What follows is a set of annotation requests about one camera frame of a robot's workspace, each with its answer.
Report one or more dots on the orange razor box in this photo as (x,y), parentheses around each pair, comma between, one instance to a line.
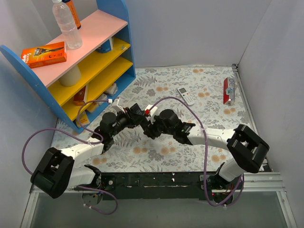
(45,55)

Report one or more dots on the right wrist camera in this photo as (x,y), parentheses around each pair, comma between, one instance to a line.
(151,111)

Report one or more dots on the yellow orange packet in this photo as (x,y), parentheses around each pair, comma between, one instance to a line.
(83,119)

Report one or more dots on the aluminium frame rail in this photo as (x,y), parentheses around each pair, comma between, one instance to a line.
(163,200)

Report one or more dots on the white air conditioner remote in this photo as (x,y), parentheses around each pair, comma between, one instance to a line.
(186,96)

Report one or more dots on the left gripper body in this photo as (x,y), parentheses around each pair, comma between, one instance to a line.
(132,118)

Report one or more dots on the white soap pack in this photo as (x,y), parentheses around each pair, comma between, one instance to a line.
(111,90)
(102,98)

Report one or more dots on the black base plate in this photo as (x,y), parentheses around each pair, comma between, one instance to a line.
(154,185)

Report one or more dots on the red toothpaste box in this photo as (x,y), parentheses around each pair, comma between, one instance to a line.
(229,87)

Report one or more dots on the floral table mat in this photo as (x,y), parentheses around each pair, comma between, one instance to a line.
(132,151)

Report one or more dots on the clear plastic water bottle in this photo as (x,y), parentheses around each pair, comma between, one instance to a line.
(67,25)

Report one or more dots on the orange bottle on shelf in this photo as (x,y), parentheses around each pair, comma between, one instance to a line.
(73,10)

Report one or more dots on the blue pink yellow shelf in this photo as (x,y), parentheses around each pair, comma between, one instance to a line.
(99,70)

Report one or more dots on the blue white box on shelf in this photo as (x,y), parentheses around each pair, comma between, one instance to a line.
(106,46)

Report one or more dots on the black TV remote with buttons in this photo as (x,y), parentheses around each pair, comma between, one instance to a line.
(138,117)

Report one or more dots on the cream cylinder container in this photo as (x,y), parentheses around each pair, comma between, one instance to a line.
(71,78)

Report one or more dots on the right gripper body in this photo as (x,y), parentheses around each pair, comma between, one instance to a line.
(149,128)

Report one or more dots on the orange red box on shelf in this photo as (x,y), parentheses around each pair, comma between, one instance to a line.
(81,96)

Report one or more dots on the yellow soap pack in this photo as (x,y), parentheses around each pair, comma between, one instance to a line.
(92,107)

